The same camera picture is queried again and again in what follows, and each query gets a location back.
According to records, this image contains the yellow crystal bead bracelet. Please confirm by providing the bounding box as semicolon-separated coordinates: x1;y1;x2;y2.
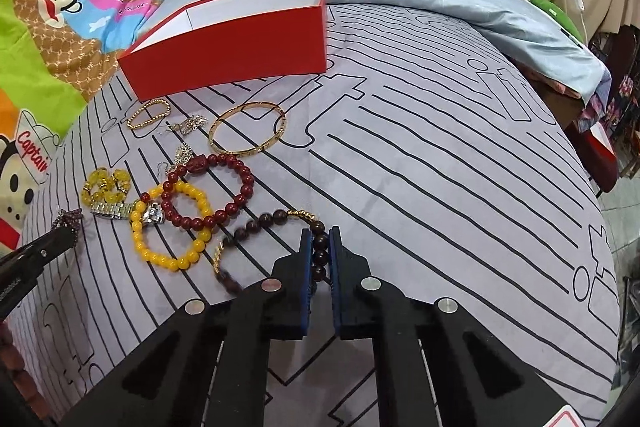
80;167;134;208

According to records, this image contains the dark red bead bracelet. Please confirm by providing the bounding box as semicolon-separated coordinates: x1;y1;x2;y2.
159;152;256;230

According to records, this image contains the red cardboard box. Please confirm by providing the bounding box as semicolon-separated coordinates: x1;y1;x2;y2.
118;0;326;101

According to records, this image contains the small gold bead bracelet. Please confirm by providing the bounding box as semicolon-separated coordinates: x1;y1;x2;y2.
124;97;173;131

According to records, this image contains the green object behind quilt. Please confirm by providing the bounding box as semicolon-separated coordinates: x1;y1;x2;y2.
528;0;584;42

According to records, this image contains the silver earring upper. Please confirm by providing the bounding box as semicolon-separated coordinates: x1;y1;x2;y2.
166;114;207;136

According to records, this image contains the colourful monkey cartoon blanket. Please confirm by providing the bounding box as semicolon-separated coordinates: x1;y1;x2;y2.
1;0;162;254

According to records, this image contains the gold bangle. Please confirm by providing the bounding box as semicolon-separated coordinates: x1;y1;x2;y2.
207;101;288;158

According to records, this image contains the silver earring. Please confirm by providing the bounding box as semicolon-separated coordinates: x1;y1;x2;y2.
157;143;195;174
166;114;207;136

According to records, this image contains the dark purple bead string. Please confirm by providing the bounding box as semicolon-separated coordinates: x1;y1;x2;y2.
51;208;86;249

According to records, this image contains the dark brown bead bracelet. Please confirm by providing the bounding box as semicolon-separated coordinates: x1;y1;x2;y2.
209;208;331;294

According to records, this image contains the silver earring lower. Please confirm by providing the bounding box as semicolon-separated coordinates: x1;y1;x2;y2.
157;143;195;174

